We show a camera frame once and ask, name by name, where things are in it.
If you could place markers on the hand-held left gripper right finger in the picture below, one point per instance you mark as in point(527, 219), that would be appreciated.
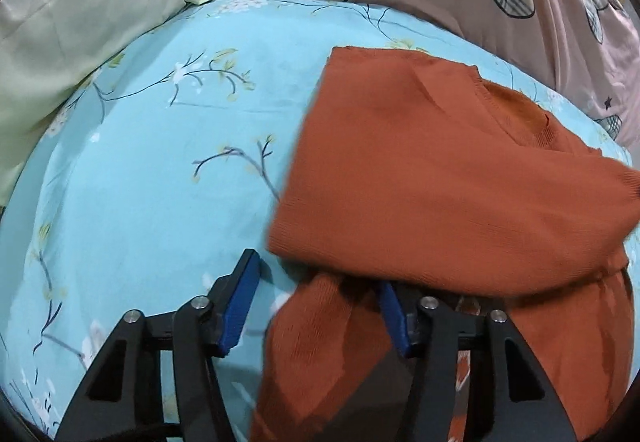
point(395, 317)

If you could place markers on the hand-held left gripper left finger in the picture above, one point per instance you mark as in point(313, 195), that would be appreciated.
point(240, 307)

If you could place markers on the rust orange knit sweater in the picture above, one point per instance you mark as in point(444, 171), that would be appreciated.
point(440, 202)

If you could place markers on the light blue floral bed sheet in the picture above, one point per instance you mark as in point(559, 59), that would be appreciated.
point(160, 161)

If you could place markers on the pale cream pillow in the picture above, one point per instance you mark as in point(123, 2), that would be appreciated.
point(70, 21)

